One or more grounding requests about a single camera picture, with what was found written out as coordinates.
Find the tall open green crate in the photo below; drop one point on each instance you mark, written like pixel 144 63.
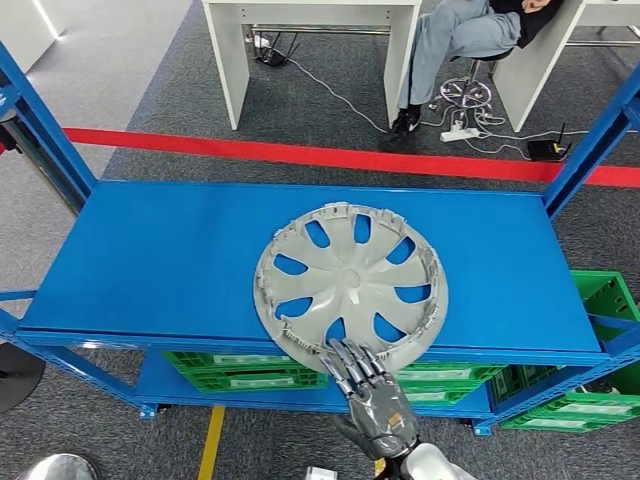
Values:
pixel 607 298

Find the stanchion pole with red belts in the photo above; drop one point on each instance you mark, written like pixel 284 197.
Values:
pixel 45 173

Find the green folded plastic crate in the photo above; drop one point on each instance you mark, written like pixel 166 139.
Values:
pixel 575 414

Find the black stanchion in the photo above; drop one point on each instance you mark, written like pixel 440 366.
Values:
pixel 17 378

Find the chrome base stool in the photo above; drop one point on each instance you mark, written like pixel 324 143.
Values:
pixel 487 56

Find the grey plastic wheel hubcap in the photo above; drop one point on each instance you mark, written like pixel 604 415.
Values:
pixel 352 278

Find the chrome stanchion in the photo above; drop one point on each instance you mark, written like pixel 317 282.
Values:
pixel 57 469

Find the red barrier belt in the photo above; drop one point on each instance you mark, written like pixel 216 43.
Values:
pixel 300 156

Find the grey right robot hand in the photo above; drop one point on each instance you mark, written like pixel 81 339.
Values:
pixel 380 417

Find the white power strip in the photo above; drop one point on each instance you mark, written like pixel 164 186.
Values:
pixel 457 134

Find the black router with antennas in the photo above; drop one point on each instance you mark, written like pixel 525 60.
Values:
pixel 545 151
pixel 272 58

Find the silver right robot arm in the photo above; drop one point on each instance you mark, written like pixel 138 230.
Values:
pixel 430 464

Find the blue metal shelf rack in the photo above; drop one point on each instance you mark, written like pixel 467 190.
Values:
pixel 150 265

